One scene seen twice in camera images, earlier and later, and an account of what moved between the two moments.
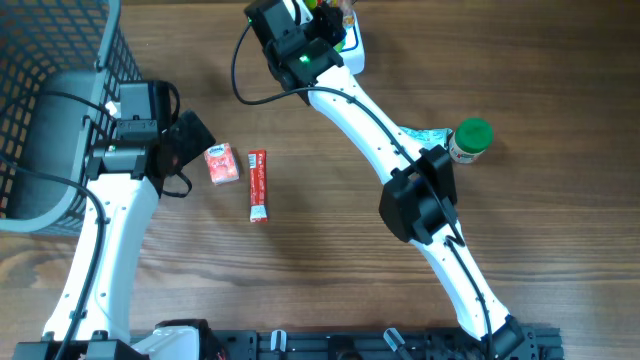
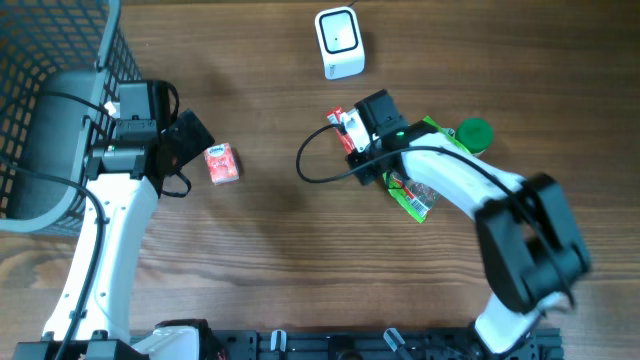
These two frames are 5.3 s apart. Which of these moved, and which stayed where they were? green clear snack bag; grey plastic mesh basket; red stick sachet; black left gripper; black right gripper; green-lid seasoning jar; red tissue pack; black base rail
Moved: black right gripper; green clear snack bag; red stick sachet
Stayed: black left gripper; green-lid seasoning jar; red tissue pack; black base rail; grey plastic mesh basket
